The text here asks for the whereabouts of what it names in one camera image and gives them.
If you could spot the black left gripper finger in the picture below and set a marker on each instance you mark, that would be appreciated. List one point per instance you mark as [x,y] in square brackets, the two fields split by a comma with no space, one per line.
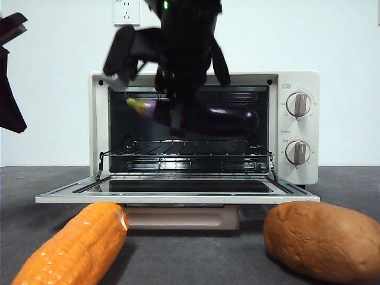
[7,104]
[12,22]

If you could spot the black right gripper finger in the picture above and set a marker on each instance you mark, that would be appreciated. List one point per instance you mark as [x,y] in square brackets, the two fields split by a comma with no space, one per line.
[179,124]

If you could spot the dark purple eggplant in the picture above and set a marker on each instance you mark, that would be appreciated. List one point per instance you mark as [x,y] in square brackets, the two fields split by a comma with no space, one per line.
[228,120]

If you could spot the oven door with glass window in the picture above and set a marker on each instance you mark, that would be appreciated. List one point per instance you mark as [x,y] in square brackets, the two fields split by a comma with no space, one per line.
[178,199]

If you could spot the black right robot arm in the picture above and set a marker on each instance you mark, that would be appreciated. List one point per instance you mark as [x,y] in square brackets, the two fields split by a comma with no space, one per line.
[184,44]

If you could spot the beige oven knob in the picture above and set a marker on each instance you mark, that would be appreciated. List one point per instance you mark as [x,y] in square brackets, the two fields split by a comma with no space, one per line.
[297,153]
[299,104]

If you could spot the cream white toaster oven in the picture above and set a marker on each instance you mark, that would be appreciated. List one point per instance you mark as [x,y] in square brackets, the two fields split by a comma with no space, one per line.
[297,80]

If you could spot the orange corn cob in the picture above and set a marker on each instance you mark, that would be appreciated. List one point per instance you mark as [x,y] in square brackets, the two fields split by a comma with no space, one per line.
[80,243]

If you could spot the brown potato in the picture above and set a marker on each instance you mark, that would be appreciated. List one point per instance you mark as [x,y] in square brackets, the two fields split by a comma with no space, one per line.
[320,237]

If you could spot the white wall socket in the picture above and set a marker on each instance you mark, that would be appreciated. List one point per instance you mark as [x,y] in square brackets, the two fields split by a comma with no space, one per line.
[127,15]

